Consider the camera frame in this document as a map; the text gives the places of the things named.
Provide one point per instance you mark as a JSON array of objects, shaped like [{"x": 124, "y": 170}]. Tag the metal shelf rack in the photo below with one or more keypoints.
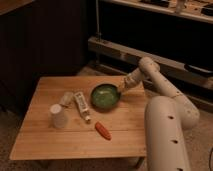
[{"x": 183, "y": 47}]

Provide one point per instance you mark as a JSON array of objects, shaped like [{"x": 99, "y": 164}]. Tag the white tube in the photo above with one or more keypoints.
[{"x": 82, "y": 106}]

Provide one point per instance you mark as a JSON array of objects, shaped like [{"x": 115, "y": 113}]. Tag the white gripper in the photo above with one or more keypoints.
[{"x": 127, "y": 83}]

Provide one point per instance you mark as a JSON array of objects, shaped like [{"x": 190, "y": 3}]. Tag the green ceramic bowl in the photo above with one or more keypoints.
[{"x": 105, "y": 96}]

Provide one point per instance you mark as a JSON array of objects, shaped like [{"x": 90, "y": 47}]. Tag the orange toy carrot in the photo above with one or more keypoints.
[{"x": 102, "y": 131}]

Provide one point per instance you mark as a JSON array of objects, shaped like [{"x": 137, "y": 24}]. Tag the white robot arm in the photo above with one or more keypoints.
[{"x": 165, "y": 118}]

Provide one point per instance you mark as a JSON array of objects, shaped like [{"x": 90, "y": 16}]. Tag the wooden table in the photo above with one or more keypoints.
[{"x": 39, "y": 140}]

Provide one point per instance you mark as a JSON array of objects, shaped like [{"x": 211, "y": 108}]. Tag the dark cabinet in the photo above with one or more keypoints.
[{"x": 43, "y": 38}]

